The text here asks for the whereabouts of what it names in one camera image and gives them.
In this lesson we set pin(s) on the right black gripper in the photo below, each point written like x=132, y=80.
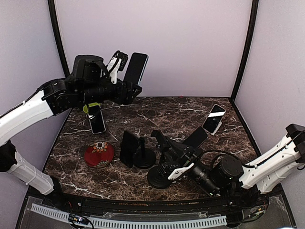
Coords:
x=185, y=159

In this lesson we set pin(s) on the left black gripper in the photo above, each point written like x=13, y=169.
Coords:
x=127, y=97

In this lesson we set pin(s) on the large blue-edged smartphone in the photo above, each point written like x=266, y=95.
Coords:
x=136, y=68

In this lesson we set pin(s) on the short black round-base stand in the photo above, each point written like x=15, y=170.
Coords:
x=144, y=158

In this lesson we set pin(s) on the tall black clamp phone stand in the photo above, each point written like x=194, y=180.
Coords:
x=158, y=175

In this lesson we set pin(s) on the black smartphone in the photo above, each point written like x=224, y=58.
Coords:
x=197, y=138
x=129, y=146

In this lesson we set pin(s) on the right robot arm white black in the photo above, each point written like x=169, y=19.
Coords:
x=263, y=173

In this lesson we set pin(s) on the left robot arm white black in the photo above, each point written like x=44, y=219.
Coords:
x=91, y=81

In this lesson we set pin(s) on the black smartphone on folding stand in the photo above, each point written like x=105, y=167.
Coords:
x=197, y=138

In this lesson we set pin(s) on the lime green phone holder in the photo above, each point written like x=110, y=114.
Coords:
x=88, y=106

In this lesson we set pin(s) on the white phone stand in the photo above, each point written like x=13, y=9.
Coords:
x=217, y=128

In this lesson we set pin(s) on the smartphone in green holder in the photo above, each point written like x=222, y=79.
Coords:
x=96, y=120

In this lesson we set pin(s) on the white-cased smartphone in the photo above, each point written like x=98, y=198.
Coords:
x=214, y=118

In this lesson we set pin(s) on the red floral plate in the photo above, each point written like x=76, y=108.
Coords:
x=99, y=154

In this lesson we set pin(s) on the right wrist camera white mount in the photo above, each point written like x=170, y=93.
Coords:
x=179, y=172

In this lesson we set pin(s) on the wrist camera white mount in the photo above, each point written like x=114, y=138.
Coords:
x=179, y=172
x=116, y=64

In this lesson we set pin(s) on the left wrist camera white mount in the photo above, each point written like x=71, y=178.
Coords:
x=116, y=64

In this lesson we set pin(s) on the left black frame post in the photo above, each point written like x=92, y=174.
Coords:
x=57, y=37

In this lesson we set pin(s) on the black frame post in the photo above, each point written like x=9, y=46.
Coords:
x=57, y=37
x=246, y=50

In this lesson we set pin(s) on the right black frame post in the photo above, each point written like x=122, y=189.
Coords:
x=246, y=50

